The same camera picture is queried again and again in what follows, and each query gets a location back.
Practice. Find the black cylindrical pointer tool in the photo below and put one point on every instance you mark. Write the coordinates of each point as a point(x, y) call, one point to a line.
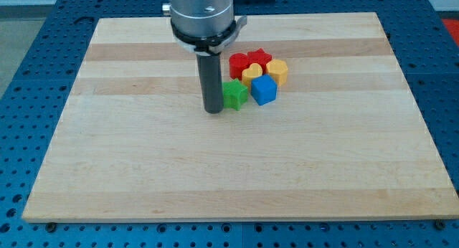
point(210, 76)

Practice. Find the green star block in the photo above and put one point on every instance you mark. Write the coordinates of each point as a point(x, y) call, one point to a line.
point(235, 94)

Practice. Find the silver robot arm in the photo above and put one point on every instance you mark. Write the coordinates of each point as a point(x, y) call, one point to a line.
point(205, 27)

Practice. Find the red star block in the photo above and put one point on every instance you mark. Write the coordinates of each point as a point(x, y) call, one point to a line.
point(259, 57)

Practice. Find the wooden board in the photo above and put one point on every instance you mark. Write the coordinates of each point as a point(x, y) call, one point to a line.
point(343, 141)

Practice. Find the yellow hexagon block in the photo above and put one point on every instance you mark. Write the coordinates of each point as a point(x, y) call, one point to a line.
point(278, 70)

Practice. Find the red cylinder block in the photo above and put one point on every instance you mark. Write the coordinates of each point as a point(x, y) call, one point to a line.
point(237, 63)

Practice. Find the blue cube block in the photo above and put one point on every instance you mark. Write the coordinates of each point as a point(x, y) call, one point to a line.
point(264, 89)

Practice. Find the yellow heart block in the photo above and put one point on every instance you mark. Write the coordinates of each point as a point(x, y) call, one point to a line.
point(249, 74)

